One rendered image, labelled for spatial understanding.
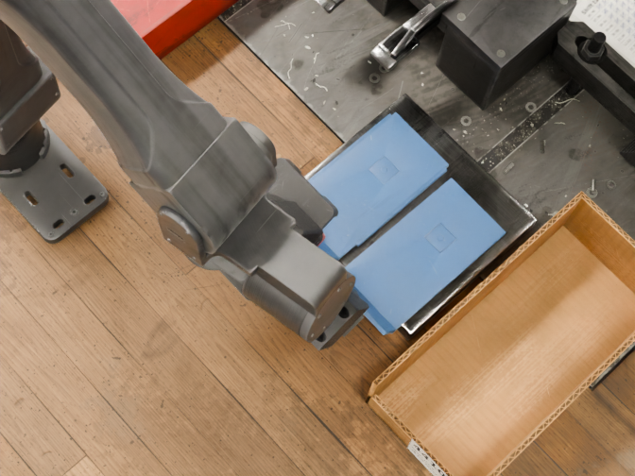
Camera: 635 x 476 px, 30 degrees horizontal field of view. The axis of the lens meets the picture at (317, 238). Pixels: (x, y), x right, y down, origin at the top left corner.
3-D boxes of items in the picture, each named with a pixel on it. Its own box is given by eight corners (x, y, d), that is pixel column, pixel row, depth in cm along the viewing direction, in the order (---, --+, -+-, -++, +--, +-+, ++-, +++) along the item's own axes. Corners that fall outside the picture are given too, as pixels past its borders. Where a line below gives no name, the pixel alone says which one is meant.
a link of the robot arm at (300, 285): (369, 275, 87) (375, 205, 76) (298, 364, 85) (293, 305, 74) (247, 189, 90) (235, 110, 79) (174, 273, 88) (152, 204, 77)
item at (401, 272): (324, 285, 103) (327, 274, 100) (450, 178, 107) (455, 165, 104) (380, 344, 101) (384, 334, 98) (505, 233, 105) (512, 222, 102)
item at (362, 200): (269, 215, 104) (270, 203, 102) (395, 113, 109) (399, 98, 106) (323, 272, 103) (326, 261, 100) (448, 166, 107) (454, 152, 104)
